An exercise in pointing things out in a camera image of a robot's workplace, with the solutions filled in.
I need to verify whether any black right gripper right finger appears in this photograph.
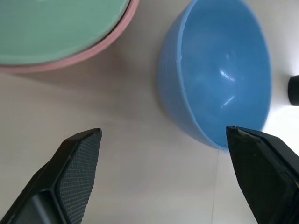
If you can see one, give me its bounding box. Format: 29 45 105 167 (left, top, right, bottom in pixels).
226 126 299 224

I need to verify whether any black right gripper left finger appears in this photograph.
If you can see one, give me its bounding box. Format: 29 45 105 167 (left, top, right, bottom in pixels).
0 128 103 224

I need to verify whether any blue plastic bowl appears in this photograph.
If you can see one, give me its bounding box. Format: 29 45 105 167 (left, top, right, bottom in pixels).
157 0 273 151

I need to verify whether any pink plastic bowl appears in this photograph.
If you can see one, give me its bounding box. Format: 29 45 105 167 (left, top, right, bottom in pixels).
0 0 141 74

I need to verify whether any green plastic bowl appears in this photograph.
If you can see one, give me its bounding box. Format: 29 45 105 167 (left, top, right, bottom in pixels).
0 0 132 64

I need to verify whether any black round object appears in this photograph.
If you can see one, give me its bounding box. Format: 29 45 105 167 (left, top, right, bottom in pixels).
288 75 299 105

